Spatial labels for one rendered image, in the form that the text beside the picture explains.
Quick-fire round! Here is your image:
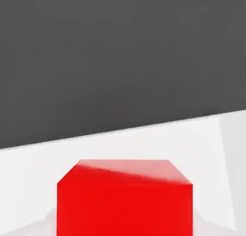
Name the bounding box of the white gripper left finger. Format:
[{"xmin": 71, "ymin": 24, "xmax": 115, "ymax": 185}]
[{"xmin": 0, "ymin": 205, "xmax": 58, "ymax": 236}]

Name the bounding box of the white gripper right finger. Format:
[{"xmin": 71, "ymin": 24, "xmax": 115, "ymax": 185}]
[{"xmin": 192, "ymin": 208, "xmax": 239, "ymax": 236}]

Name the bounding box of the small red cube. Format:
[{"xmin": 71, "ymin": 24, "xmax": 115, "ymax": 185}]
[{"xmin": 57, "ymin": 159, "xmax": 194, "ymax": 236}]

